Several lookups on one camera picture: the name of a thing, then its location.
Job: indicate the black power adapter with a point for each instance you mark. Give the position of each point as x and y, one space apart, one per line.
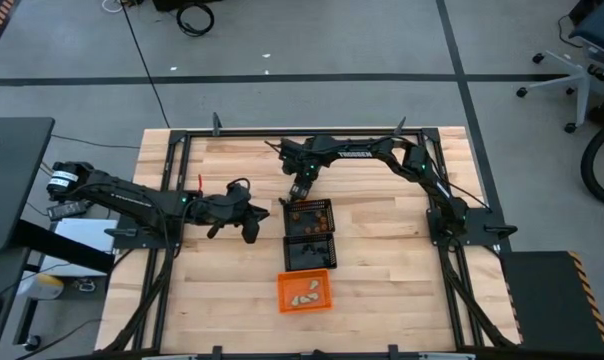
67 210

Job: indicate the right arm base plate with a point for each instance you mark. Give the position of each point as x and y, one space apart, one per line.
482 239

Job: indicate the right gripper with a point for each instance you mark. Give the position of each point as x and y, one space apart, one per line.
299 165

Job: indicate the orange slotted plastic basket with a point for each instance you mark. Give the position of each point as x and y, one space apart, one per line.
287 287

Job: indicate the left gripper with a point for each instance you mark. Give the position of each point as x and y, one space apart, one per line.
222 207

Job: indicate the white box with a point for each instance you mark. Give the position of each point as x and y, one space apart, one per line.
82 232

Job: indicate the black slotted plastic basket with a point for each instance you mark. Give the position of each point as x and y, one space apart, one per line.
302 222
294 260

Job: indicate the black desk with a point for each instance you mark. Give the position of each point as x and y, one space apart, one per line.
12 180

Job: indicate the black desk crossbeam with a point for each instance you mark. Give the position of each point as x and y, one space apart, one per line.
62 246

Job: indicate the black aluminium table frame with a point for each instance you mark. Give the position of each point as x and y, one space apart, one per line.
252 133

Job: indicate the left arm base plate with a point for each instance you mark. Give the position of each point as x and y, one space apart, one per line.
127 243

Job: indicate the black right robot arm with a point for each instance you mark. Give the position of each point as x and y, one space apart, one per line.
362 151

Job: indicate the small pale skull decoration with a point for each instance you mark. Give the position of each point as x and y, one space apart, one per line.
314 284
310 298
296 301

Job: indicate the white yellow bottle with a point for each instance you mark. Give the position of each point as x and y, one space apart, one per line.
42 287

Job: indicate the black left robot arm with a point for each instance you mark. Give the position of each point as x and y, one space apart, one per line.
132 197

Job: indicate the black floor equipment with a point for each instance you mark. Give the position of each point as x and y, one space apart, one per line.
167 4

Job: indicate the black hazard-striped platform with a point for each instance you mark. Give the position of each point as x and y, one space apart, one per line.
547 300

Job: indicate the metal carabiner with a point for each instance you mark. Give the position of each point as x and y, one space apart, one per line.
79 285

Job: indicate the black frame post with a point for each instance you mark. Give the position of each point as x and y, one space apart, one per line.
216 352
400 127
216 125
392 352

